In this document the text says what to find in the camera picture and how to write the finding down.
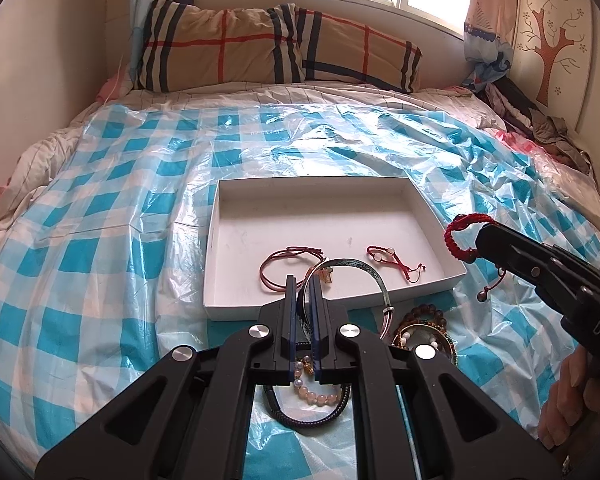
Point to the blue patterned curtain right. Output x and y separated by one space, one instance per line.
488 41

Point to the white shallow cardboard box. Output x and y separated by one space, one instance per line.
341 216

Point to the tree decorated headboard panel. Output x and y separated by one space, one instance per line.
557 59

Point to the plaid beige pillow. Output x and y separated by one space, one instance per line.
184 47

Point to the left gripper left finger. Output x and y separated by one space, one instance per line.
188 416

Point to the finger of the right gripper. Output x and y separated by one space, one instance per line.
519 254

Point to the right hand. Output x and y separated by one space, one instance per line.
570 417

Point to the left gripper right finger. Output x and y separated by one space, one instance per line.
416 415

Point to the pile of dark clothes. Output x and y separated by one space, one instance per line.
551 133

